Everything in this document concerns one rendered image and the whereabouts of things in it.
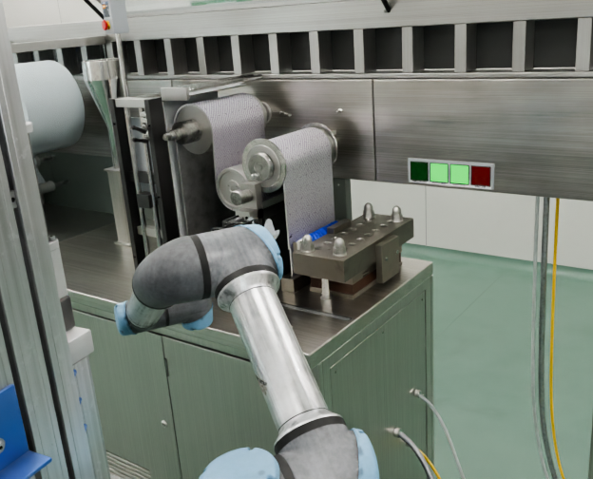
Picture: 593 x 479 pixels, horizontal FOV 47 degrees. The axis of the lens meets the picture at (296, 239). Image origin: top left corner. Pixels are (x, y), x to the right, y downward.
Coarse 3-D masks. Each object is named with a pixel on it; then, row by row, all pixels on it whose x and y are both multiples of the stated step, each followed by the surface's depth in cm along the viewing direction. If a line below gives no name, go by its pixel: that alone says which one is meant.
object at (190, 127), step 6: (186, 120) 194; (192, 120) 194; (174, 126) 192; (180, 126) 191; (186, 126) 190; (192, 126) 192; (198, 126) 193; (186, 132) 190; (192, 132) 191; (198, 132) 194; (186, 138) 191; (192, 138) 192; (198, 138) 195
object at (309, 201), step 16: (304, 176) 190; (320, 176) 196; (288, 192) 184; (304, 192) 191; (320, 192) 197; (288, 208) 185; (304, 208) 192; (320, 208) 198; (288, 224) 186; (304, 224) 193; (320, 224) 200; (288, 240) 188
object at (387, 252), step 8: (384, 240) 190; (392, 240) 191; (376, 248) 187; (384, 248) 187; (392, 248) 191; (376, 256) 188; (384, 256) 188; (392, 256) 192; (376, 264) 188; (384, 264) 188; (392, 264) 193; (376, 272) 189; (384, 272) 189; (392, 272) 193; (376, 280) 190; (384, 280) 190
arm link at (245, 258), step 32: (256, 224) 124; (224, 256) 118; (256, 256) 118; (224, 288) 116; (256, 288) 116; (256, 320) 112; (288, 320) 115; (256, 352) 110; (288, 352) 109; (288, 384) 105; (288, 416) 103; (320, 416) 101; (288, 448) 100; (320, 448) 98; (352, 448) 99
